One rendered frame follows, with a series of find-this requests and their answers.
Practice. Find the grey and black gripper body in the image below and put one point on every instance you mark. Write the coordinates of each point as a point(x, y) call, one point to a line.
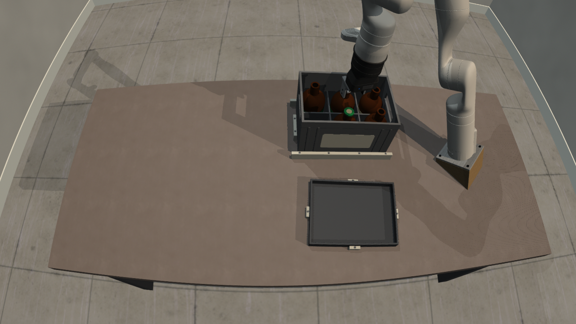
point(367, 61)

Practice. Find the grey bottle crate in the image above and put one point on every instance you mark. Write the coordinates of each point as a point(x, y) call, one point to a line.
point(317, 132)

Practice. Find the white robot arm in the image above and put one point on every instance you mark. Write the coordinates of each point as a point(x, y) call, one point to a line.
point(377, 28)

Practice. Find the brown bottle with white cap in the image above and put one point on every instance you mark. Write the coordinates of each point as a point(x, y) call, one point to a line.
point(346, 116)
point(338, 103)

